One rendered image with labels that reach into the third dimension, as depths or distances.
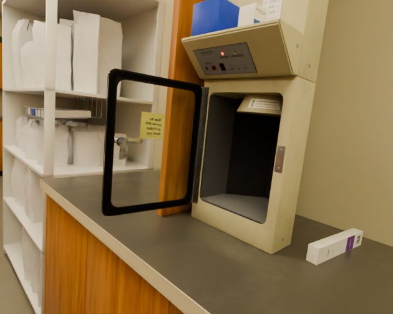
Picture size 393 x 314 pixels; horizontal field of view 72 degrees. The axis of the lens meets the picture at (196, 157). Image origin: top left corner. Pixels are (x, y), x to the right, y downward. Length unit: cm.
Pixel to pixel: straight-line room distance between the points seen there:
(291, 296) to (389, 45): 85
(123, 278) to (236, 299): 37
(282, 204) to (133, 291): 46
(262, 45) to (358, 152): 58
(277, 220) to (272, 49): 43
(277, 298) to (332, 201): 60
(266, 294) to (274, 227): 20
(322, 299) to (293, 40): 57
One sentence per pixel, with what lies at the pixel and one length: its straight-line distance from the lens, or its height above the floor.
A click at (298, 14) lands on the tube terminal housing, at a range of 78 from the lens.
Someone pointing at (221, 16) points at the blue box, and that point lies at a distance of 80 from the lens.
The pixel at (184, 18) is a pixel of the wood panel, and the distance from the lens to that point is 96.
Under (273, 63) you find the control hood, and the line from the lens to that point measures 72.
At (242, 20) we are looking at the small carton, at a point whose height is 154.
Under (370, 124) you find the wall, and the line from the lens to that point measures 111.
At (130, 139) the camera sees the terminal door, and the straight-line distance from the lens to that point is 78.
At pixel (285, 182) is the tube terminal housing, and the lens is 76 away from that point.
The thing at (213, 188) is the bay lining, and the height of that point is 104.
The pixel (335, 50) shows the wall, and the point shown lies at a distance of 119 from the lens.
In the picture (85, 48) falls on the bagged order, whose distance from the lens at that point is 177.
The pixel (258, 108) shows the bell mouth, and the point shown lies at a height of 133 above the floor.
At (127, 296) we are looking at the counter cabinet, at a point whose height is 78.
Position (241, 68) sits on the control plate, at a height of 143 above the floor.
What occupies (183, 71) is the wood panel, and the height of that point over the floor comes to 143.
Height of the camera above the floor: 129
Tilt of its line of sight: 8 degrees down
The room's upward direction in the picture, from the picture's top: 6 degrees clockwise
